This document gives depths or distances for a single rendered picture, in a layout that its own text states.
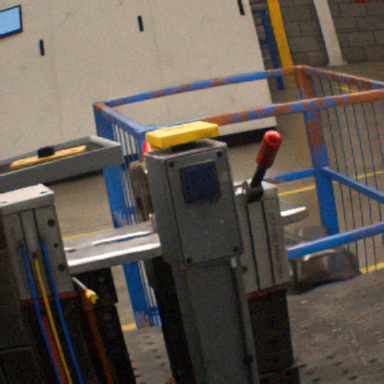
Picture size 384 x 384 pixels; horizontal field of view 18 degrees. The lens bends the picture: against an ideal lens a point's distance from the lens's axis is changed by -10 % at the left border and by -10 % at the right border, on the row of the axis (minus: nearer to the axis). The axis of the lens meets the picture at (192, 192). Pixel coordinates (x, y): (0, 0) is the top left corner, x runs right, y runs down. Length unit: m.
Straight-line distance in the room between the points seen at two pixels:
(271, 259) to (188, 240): 0.22
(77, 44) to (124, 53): 0.39
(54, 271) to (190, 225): 0.21
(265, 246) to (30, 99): 7.89
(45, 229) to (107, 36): 7.97
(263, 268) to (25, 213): 0.29
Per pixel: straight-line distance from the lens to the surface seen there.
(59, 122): 9.34
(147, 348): 2.18
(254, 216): 1.45
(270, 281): 1.47
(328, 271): 3.70
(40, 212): 1.38
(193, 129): 1.26
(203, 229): 1.26
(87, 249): 1.60
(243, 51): 9.51
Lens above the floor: 1.31
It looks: 9 degrees down
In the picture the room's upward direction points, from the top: 10 degrees counter-clockwise
